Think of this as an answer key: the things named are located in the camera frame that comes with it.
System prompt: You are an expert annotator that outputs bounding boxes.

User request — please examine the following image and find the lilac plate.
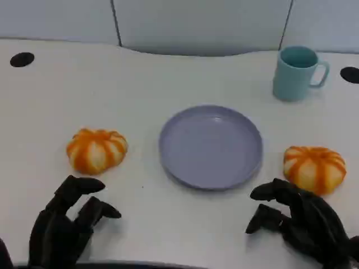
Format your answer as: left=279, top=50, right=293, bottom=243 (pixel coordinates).
left=158, top=105, right=264, bottom=192

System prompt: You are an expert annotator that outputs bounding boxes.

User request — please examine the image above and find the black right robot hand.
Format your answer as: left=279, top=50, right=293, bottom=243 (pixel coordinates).
left=245, top=178, right=353, bottom=269

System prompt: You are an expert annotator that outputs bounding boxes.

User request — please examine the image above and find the black table cable grommet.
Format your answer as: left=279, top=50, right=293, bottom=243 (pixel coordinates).
left=10, top=52, right=35, bottom=68
left=340, top=66, right=359, bottom=84

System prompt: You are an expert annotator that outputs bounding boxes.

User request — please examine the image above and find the grey partition panel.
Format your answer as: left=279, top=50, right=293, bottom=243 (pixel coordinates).
left=280, top=0, right=359, bottom=54
left=111, top=0, right=292, bottom=57
left=0, top=0, right=122, bottom=47

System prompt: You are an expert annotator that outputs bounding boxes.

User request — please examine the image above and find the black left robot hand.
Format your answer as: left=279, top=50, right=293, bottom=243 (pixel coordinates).
left=27, top=175, right=122, bottom=269

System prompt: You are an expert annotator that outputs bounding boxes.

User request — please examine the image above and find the pale green mug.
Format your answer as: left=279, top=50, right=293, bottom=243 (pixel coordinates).
left=273, top=46, right=330, bottom=102

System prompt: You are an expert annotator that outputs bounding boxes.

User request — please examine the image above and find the orange and white toy bread roll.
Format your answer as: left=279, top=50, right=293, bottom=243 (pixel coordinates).
left=66, top=128, right=129, bottom=176
left=283, top=145, right=347, bottom=196

